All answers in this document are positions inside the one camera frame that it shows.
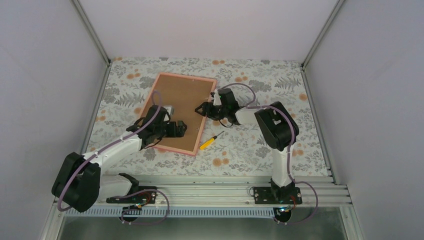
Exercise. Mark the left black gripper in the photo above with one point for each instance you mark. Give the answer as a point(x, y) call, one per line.
point(180, 132)

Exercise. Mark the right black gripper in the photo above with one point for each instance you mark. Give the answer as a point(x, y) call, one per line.
point(208, 111)

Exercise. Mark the pink picture frame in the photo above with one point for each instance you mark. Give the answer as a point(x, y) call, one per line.
point(184, 93)

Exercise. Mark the yellow handled screwdriver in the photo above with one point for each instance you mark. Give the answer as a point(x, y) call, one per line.
point(210, 141)

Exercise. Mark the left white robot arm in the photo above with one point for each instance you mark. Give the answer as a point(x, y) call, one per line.
point(81, 180)

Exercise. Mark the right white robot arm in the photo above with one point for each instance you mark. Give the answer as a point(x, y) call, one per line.
point(277, 127)

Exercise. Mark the floral patterned table mat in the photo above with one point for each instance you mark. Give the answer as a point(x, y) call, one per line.
point(239, 150)

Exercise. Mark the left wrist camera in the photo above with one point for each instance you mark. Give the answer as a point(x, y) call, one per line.
point(170, 110)

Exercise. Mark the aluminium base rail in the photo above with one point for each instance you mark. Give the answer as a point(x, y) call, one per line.
point(238, 191)

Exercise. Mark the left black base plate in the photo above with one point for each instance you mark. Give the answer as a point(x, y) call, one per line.
point(144, 195)

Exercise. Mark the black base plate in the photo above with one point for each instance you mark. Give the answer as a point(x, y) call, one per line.
point(144, 195)
point(270, 196)

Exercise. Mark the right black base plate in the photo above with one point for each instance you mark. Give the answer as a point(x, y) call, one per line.
point(270, 196)

